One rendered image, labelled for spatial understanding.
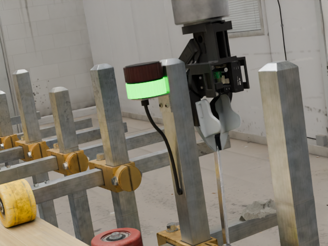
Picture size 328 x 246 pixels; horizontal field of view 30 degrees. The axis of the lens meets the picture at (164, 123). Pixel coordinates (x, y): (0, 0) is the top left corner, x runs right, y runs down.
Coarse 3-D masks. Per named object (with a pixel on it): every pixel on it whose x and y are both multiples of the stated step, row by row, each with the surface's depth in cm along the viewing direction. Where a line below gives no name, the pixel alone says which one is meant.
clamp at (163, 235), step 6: (162, 234) 105; (168, 234) 105; (174, 234) 104; (180, 234) 104; (162, 240) 105; (168, 240) 103; (174, 240) 101; (180, 240) 101; (210, 240) 99; (216, 240) 99
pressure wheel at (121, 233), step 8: (104, 232) 99; (112, 232) 99; (120, 232) 99; (128, 232) 98; (136, 232) 97; (96, 240) 96; (104, 240) 96; (112, 240) 96; (120, 240) 95; (128, 240) 94; (136, 240) 95
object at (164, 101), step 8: (136, 64) 93; (144, 64) 90; (152, 80) 91; (160, 96) 93; (168, 96) 94; (144, 104) 93; (160, 104) 96; (168, 104) 94; (152, 120) 94; (168, 144) 96; (168, 152) 96; (176, 176) 97; (176, 184) 97
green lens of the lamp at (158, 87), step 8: (160, 80) 92; (128, 88) 92; (136, 88) 91; (144, 88) 91; (152, 88) 91; (160, 88) 92; (128, 96) 93; (136, 96) 91; (144, 96) 91; (152, 96) 91
